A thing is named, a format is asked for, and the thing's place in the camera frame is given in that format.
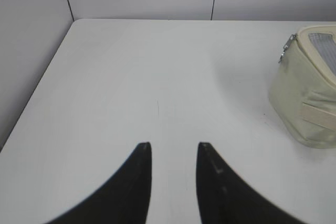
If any cream canvas zipper bag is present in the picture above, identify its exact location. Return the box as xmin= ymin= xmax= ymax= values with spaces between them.
xmin=268 ymin=25 xmax=335 ymax=149

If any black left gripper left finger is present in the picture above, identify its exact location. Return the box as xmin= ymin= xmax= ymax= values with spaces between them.
xmin=50 ymin=142 xmax=152 ymax=223

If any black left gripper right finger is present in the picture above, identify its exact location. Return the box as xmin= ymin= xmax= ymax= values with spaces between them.
xmin=196 ymin=142 xmax=297 ymax=223

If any silver metal zipper pull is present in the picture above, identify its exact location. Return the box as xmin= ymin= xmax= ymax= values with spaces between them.
xmin=278 ymin=34 xmax=297 ymax=63

